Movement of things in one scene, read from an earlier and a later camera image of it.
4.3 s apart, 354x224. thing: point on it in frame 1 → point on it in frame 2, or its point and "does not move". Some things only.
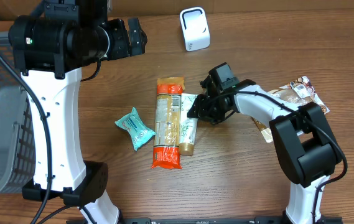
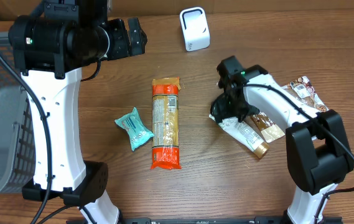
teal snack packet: [134, 125] does not move
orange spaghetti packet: [168, 123] does not move
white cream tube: [188, 126] → [244, 134]
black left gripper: [135, 38] does not move
